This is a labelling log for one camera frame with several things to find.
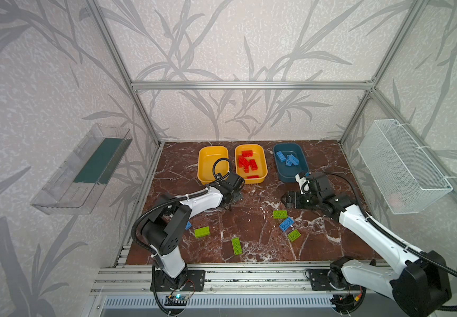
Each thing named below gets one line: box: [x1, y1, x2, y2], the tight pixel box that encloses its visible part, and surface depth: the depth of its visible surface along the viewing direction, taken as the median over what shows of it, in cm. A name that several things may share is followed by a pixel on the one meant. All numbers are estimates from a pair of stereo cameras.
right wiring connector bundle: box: [329, 293, 362, 312], surface depth 72 cm
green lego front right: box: [287, 229, 302, 242], surface depth 86 cm
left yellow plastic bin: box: [197, 145, 230, 186], surface depth 113 cm
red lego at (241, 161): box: [237, 155, 246, 168], surface depth 110 cm
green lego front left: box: [194, 225, 211, 239], surface depth 86 cm
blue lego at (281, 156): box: [275, 150, 286, 162], surface depth 114 cm
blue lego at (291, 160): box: [286, 153, 300, 166], surface depth 110 cm
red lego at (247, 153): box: [241, 150, 253, 158], surface depth 117 cm
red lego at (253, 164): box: [248, 159, 258, 171], surface depth 110 cm
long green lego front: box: [231, 237, 243, 256], surface depth 82 cm
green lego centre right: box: [272, 210, 288, 219], surface depth 92 cm
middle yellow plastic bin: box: [234, 143, 269, 185], surface depth 110 cm
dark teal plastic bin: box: [273, 142, 310, 183], surface depth 110 cm
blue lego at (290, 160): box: [285, 153, 296, 167], surface depth 110 cm
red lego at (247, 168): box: [243, 163, 251, 174], surface depth 110 cm
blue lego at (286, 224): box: [278, 216, 295, 232], surface depth 89 cm
